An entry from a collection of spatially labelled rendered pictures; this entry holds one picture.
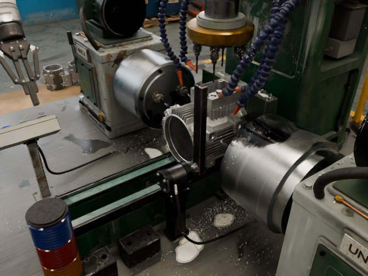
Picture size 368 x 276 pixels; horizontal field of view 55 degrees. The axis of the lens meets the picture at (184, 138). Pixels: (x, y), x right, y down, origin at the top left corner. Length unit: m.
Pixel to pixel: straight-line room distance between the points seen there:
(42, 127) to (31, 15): 5.49
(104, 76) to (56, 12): 5.31
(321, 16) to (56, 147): 1.05
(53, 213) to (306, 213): 0.44
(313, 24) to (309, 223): 0.53
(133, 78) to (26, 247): 0.61
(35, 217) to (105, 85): 0.87
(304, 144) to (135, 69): 0.65
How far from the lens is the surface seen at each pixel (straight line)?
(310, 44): 1.04
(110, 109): 1.41
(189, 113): 1.00
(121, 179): 1.07
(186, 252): 1.02
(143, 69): 1.19
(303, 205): 0.70
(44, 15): 6.59
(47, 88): 3.63
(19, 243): 1.14
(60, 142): 1.51
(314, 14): 1.02
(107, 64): 1.34
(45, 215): 0.56
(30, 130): 1.09
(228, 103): 1.04
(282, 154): 0.79
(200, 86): 0.82
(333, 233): 0.69
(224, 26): 0.93
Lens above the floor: 1.59
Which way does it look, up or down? 33 degrees down
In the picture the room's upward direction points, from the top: straight up
